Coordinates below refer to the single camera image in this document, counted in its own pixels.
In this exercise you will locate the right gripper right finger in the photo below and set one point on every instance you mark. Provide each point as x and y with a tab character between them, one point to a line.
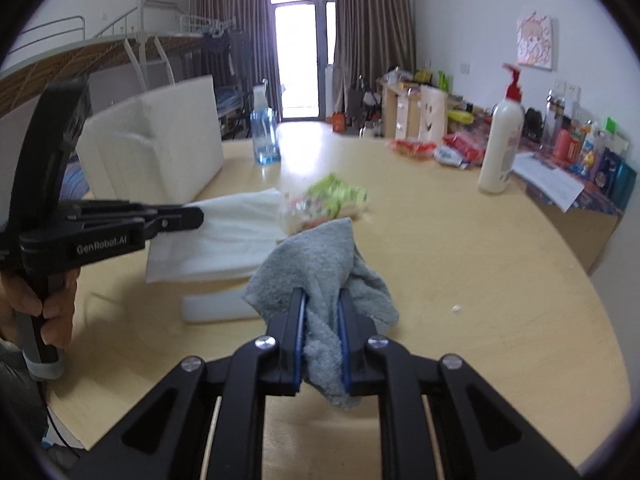
366	354

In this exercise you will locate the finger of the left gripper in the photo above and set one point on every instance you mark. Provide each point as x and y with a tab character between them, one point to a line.
172	218

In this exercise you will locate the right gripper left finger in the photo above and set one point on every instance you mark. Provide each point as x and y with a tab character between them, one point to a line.
272	364

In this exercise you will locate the grey towel cloth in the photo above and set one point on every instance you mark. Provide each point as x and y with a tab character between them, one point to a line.
322	261

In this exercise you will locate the white tissue cloth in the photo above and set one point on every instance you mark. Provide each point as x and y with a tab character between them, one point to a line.
237	235

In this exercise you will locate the green floral tissue pack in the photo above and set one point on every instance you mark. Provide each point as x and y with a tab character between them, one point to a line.
328	199

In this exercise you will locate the person's left hand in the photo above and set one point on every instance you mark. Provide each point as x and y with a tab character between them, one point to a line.
58	310

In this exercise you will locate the white styrofoam box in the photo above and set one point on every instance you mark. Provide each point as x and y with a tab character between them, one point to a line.
160	147

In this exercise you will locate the metal bunk bed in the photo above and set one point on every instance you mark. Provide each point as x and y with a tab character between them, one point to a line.
23	81

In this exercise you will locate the white red snack packet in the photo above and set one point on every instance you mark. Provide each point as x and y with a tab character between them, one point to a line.
447	156

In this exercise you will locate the orange bag on floor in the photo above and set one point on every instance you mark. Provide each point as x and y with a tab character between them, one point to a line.
338	122

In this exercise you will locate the large red snack bag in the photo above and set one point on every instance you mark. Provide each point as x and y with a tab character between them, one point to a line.
472	148

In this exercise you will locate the left brown curtain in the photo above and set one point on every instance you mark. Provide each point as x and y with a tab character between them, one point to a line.
245	54

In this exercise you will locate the brown curtain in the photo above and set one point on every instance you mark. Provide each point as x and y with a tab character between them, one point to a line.
245	54
372	38

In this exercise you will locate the light wooden desk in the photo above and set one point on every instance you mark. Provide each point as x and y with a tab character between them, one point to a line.
401	110

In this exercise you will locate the yellow bottle on desk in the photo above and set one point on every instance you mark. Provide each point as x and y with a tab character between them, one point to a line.
462	117

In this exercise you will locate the smiley face wooden chair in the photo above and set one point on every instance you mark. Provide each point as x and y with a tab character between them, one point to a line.
433	118

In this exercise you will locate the white lotion pump bottle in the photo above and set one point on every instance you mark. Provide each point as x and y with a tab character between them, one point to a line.
505	132

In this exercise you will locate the white paper sheet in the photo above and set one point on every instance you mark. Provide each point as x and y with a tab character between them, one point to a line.
559	186

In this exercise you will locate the glass balcony door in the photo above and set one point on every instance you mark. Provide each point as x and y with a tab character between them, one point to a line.
306	33

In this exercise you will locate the black headphones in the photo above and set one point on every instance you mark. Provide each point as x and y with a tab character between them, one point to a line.
533	125

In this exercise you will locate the right brown curtain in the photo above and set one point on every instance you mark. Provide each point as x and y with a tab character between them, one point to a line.
372	38

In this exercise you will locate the pink cartoon wall picture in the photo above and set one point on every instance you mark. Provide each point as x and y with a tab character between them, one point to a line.
534	41

